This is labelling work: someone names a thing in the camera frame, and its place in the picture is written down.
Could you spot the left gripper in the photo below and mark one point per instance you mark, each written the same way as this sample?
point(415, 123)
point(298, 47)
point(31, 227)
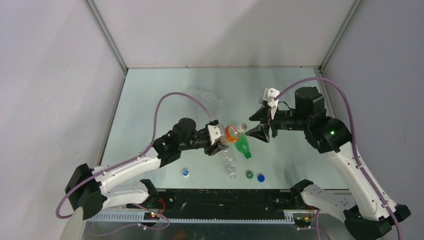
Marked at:
point(210, 150)

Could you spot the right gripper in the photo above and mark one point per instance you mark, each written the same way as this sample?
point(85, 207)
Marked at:
point(260, 132)

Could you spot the orange label bottle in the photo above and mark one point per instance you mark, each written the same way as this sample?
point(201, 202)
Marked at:
point(231, 134)

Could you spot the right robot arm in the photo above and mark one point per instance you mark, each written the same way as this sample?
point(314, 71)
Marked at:
point(369, 213)

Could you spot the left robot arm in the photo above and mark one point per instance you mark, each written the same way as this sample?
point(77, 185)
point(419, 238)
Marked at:
point(102, 187)

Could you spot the green plastic bottle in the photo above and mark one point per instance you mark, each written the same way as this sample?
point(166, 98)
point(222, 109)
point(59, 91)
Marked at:
point(243, 147)

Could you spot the far clear bottle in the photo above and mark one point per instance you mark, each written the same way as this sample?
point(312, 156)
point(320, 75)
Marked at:
point(207, 97)

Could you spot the green bottle cap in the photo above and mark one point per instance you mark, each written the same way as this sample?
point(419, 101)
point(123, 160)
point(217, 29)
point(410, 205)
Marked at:
point(249, 174)

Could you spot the blue bottle cap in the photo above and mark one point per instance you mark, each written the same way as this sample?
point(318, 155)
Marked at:
point(260, 178)

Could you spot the blue white cap left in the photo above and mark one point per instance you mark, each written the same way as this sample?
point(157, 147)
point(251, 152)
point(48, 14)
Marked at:
point(185, 173)

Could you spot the left circuit board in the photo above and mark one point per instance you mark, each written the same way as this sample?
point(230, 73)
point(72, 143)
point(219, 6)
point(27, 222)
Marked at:
point(151, 216)

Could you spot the circuit board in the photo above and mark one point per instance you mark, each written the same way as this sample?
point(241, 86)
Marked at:
point(302, 222)
point(151, 216)

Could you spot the right circuit board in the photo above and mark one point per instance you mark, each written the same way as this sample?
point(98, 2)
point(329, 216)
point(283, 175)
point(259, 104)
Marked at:
point(302, 222)

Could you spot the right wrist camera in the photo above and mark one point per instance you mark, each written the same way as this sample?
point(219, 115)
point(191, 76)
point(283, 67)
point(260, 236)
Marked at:
point(270, 96)

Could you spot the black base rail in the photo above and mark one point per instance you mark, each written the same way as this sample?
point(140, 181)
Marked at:
point(225, 204)

